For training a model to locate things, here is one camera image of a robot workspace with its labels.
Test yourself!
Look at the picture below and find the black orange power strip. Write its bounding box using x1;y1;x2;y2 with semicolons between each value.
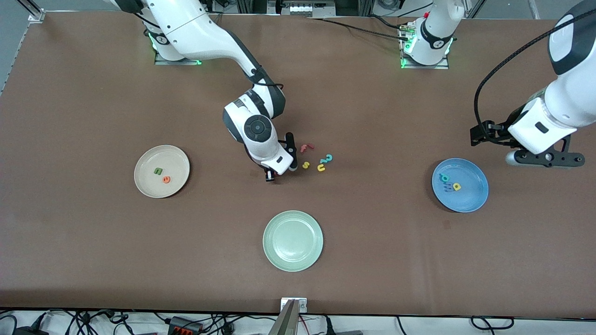
168;316;203;335

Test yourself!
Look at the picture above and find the small silver metal bracket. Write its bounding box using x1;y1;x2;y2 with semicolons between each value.
281;298;308;313

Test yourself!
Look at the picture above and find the pale green round plate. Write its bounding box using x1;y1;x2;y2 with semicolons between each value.
263;210;324;272

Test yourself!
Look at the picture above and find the thin black table cable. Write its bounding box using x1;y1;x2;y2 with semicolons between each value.
368;14;413;31

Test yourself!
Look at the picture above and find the thick black table cable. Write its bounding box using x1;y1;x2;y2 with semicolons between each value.
307;17;411;41

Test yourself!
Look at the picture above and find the grey metal pole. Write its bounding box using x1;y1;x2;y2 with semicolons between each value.
268;300;299;335

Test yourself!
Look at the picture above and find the beige round plate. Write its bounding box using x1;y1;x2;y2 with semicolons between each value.
134;145;190;199

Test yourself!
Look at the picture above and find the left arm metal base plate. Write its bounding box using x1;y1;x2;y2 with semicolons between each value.
400;21;450;70

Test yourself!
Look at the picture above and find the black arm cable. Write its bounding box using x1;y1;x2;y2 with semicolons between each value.
223;30;284;91
474;8;596;128

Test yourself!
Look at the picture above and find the grey metal fixture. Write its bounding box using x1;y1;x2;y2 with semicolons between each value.
267;0;337;18

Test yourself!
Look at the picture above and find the blue round plate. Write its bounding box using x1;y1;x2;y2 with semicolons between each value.
432;158;489;213

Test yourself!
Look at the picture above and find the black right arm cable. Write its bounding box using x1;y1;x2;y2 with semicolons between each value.
223;30;284;91

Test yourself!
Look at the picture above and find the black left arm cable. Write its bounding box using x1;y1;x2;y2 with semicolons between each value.
474;8;596;128

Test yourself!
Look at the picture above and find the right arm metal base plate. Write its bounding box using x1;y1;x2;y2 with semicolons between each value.
155;44;202;66

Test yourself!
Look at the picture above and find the looped black floor cable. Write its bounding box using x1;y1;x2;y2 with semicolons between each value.
470;316;515;331

